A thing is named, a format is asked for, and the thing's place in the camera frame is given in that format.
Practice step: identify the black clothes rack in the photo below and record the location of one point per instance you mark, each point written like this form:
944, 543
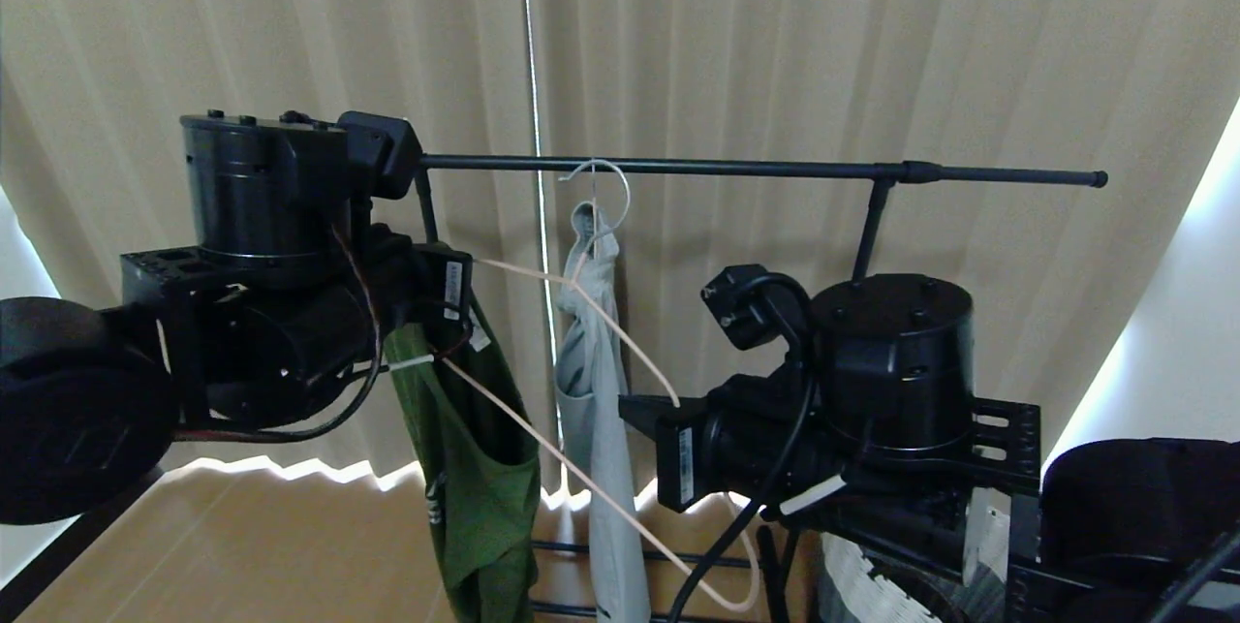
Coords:
775, 168

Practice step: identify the beige curtain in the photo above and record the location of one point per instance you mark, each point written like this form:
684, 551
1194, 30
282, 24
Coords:
872, 51

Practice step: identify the white laundry basket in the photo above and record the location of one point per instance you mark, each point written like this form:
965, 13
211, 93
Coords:
872, 594

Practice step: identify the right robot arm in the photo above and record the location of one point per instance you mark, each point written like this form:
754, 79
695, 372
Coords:
891, 361

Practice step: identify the pink clothes hanger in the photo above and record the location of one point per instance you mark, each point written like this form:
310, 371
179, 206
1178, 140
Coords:
573, 284
589, 187

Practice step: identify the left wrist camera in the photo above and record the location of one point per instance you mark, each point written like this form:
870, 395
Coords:
383, 153

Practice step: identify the pale grey shorts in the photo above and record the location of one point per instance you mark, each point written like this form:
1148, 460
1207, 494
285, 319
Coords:
605, 429

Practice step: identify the green garment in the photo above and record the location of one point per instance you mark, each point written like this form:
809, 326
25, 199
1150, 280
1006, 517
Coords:
484, 507

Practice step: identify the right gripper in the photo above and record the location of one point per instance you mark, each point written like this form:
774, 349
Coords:
746, 439

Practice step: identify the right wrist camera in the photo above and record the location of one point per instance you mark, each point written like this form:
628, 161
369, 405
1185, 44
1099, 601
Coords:
746, 308

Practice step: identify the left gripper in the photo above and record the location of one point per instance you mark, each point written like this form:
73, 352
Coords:
320, 342

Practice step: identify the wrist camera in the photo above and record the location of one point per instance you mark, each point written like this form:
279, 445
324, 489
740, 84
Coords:
746, 308
383, 153

